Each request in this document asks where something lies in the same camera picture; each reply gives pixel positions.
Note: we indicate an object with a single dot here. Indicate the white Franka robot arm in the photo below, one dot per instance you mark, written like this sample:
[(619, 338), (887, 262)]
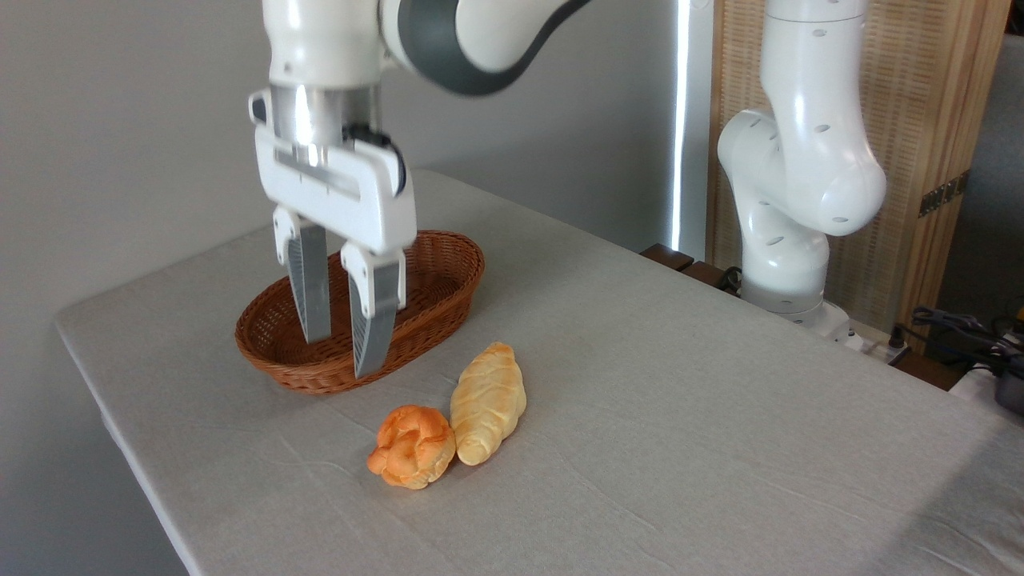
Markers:
[(800, 160)]

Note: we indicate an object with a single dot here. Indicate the wooden rattan folding screen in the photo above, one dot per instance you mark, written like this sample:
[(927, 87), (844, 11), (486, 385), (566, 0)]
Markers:
[(936, 96)]

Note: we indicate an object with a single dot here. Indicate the round orange bread bun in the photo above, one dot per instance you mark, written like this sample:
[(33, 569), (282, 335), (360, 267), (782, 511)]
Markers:
[(412, 448)]

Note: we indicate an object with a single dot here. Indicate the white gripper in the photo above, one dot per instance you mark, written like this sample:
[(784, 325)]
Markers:
[(360, 200)]

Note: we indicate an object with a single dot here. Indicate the grey tablecloth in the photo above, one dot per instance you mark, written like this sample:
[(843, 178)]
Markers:
[(640, 448)]

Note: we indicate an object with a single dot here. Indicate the long pale braided bread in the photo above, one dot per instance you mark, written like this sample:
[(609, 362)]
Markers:
[(488, 400)]

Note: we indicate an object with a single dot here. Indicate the white power strip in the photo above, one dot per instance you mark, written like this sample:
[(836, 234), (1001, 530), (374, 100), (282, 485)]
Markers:
[(872, 344)]

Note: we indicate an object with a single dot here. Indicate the brown wicker oval basket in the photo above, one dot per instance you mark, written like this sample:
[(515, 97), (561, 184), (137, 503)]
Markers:
[(436, 280)]

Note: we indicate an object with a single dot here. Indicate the black metal screen hinge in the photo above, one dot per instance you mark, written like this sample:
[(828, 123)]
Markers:
[(944, 194)]

